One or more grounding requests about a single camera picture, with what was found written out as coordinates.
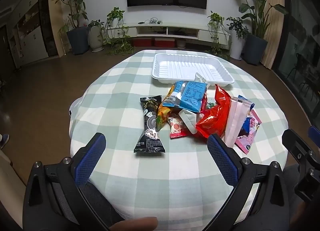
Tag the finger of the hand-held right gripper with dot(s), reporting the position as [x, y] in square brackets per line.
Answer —
[315, 134]
[306, 161]

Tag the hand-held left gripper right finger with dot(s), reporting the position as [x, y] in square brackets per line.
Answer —
[222, 162]

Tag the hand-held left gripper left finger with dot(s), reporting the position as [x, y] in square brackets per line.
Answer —
[89, 162]

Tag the pink cartoon snack packet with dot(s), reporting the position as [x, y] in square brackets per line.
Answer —
[247, 138]

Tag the long white pink snack packet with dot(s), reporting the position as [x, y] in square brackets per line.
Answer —
[236, 121]

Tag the large red snack packet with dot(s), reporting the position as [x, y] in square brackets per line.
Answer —
[215, 118]

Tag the blue striped snack packet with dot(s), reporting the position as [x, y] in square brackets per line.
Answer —
[246, 102]

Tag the black snack packet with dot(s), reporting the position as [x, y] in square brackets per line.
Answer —
[150, 123]

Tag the blue white snack packet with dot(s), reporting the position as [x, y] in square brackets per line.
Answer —
[190, 96]

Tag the yellow orange snack packet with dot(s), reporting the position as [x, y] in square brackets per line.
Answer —
[163, 117]

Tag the white plastic tray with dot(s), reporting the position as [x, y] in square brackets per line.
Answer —
[187, 64]

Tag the person's left hand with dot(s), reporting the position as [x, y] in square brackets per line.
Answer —
[142, 224]

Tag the small red white candy packet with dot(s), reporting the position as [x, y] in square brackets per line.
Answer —
[177, 128]

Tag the green snack packet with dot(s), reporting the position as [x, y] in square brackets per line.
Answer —
[212, 104]

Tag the shiny red foil snack packet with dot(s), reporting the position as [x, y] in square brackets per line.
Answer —
[204, 103]

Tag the glass sliding door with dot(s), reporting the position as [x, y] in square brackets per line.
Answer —
[302, 53]

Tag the green white checked tablecloth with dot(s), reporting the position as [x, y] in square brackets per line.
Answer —
[125, 83]

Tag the shoe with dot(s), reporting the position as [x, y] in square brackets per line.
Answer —
[4, 141]

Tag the large broad-leaf plant dark pot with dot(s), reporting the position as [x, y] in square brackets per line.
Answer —
[255, 48]

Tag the leafy plant tall white pot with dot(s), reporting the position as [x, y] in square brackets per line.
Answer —
[236, 46]

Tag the beige curtain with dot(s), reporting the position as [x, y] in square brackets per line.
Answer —
[272, 21]

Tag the tall tree plant dark pot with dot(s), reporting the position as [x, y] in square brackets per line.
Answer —
[78, 41]

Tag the bushy plant round white pot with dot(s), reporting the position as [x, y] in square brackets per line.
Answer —
[95, 39]

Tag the small white pot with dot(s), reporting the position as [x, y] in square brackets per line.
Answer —
[181, 43]

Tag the red storage box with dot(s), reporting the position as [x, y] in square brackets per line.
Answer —
[142, 42]
[164, 42]

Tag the trailing pothos plant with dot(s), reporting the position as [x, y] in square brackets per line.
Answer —
[116, 18]
[216, 21]

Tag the white television console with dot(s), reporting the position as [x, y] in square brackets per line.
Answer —
[175, 29]

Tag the white wall cabinet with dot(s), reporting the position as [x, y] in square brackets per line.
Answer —
[27, 33]

